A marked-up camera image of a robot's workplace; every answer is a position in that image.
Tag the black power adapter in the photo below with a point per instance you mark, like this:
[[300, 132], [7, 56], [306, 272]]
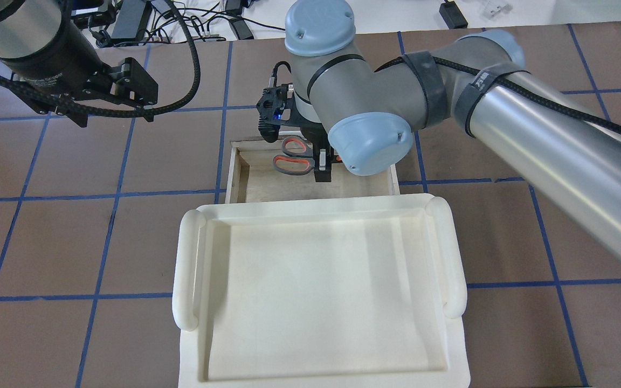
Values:
[[452, 15]]

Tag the grey orange scissors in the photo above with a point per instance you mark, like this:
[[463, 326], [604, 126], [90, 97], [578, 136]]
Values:
[[296, 158]]

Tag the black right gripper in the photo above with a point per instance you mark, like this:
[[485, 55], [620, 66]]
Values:
[[322, 163]]

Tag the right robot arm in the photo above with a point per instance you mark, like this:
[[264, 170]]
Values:
[[369, 117]]

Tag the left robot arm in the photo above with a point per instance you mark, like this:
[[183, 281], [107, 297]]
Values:
[[47, 53]]

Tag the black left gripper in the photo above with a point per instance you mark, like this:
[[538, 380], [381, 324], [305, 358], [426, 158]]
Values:
[[46, 60]]

